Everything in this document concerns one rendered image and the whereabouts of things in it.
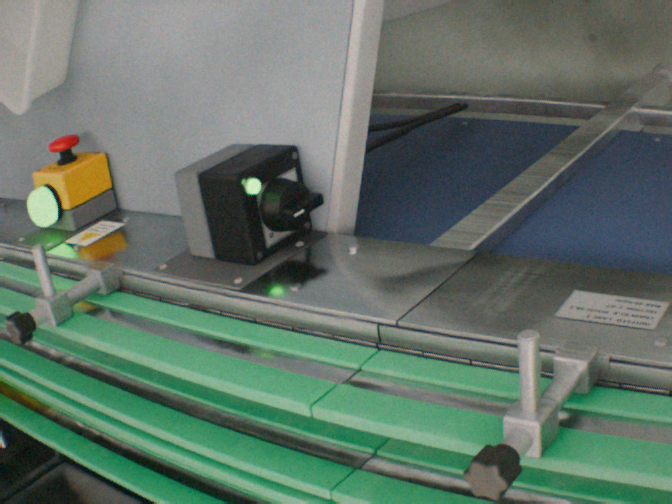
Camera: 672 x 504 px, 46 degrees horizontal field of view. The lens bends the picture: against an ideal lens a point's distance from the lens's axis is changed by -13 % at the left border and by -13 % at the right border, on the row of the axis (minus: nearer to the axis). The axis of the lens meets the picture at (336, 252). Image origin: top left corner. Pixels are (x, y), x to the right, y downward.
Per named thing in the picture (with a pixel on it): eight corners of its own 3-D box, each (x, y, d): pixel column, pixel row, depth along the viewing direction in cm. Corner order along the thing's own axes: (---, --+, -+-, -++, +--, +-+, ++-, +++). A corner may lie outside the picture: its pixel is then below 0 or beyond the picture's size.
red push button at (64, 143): (47, 171, 94) (41, 143, 93) (72, 159, 97) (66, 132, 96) (64, 172, 92) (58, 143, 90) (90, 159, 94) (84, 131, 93)
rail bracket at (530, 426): (558, 371, 54) (453, 493, 45) (554, 267, 52) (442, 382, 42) (610, 379, 52) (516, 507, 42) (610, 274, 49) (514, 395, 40)
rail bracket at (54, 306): (104, 282, 82) (6, 341, 73) (86, 211, 79) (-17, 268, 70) (129, 288, 80) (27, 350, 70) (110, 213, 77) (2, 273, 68)
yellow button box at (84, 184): (88, 204, 102) (44, 228, 96) (75, 146, 99) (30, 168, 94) (121, 207, 97) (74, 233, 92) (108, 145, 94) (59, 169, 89)
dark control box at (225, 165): (251, 221, 85) (189, 257, 79) (235, 141, 82) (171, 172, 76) (319, 229, 80) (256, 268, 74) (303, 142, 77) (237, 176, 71)
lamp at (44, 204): (46, 219, 95) (28, 229, 93) (38, 183, 93) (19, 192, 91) (66, 222, 92) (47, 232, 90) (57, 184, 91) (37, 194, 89)
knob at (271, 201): (299, 219, 78) (330, 223, 76) (265, 240, 75) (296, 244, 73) (289, 170, 76) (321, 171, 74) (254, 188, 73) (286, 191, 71)
